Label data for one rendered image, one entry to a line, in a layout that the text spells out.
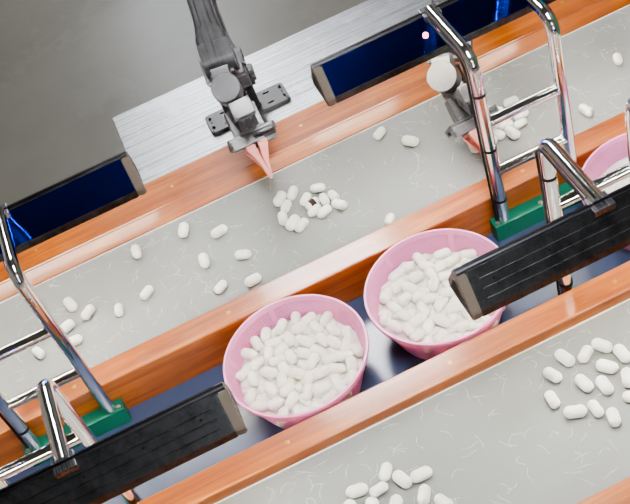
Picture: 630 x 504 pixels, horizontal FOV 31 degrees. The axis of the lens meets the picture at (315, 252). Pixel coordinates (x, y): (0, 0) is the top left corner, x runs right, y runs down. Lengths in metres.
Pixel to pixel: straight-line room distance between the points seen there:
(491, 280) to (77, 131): 2.58
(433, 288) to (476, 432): 0.32
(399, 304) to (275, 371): 0.25
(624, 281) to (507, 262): 0.43
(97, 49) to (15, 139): 0.49
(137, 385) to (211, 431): 0.58
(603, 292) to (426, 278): 0.33
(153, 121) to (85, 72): 1.52
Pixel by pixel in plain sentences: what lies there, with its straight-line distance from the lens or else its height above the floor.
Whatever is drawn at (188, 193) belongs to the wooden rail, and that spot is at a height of 0.76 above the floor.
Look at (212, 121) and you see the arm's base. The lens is 2.64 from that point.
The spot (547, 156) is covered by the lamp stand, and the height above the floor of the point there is 1.11.
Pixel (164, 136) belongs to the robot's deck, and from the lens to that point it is 2.68.
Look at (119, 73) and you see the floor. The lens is 4.14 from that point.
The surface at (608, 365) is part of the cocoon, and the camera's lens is 1.88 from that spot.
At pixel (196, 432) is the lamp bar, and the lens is 1.56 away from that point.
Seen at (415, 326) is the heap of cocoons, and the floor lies 0.73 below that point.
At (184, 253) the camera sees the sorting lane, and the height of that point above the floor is 0.74.
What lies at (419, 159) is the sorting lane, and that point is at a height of 0.74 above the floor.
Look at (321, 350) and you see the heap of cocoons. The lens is 2.01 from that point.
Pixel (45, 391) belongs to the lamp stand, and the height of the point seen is 1.12.
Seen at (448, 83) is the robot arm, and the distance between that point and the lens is 2.13.
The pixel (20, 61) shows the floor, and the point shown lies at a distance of 4.46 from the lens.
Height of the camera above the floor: 2.29
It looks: 46 degrees down
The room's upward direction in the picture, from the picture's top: 22 degrees counter-clockwise
